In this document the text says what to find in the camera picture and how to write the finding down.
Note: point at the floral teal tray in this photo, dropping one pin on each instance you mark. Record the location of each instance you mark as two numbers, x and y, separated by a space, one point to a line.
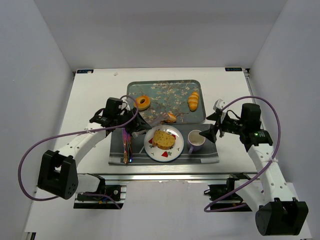
169 96

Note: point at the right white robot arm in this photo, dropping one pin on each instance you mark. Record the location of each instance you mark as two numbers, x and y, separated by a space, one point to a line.
277 210

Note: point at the left blue table label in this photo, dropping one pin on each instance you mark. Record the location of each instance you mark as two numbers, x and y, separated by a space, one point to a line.
84 71

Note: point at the white strawberry plate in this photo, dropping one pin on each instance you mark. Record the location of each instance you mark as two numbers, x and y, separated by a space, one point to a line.
160 155

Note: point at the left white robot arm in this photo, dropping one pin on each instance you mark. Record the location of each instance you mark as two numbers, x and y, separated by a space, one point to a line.
58 170

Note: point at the blue table label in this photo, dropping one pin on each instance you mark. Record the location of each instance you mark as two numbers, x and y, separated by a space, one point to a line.
84 71
233 69

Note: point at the croissant roll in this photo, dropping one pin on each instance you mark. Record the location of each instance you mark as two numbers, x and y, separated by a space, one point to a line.
193 101

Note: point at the sliced bread loaf piece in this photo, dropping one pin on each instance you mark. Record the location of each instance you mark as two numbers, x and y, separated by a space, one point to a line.
163 140

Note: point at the metal tongs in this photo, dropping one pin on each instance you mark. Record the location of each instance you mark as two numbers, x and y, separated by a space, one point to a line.
153 123

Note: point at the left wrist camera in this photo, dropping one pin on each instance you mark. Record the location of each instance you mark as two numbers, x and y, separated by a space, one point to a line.
125 105

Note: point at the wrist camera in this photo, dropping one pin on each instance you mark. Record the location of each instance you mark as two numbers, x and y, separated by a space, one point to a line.
125 105
219 104

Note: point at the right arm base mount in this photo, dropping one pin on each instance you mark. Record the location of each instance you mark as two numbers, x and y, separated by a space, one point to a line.
231 203

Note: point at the glazed donut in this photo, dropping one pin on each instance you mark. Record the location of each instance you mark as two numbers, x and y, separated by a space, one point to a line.
143 102

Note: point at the small round bun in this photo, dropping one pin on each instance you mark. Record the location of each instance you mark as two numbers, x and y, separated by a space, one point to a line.
172 118

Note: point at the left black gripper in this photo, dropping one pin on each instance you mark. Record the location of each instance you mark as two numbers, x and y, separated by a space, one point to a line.
136 121

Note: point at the right blue table label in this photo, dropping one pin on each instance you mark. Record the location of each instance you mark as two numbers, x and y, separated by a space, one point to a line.
233 69

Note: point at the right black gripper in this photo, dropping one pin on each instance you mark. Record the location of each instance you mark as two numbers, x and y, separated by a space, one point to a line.
220 125

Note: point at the grey striped placemat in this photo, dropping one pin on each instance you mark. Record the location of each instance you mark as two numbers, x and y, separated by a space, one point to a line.
208 154

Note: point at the iridescent knife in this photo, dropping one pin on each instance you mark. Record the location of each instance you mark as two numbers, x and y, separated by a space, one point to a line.
125 146

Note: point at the lavender mug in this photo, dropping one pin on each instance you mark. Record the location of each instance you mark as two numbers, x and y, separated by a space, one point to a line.
195 141

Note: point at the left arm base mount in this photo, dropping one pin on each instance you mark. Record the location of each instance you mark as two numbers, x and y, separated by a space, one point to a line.
110 195

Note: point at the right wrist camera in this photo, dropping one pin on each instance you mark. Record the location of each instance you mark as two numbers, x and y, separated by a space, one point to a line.
219 104

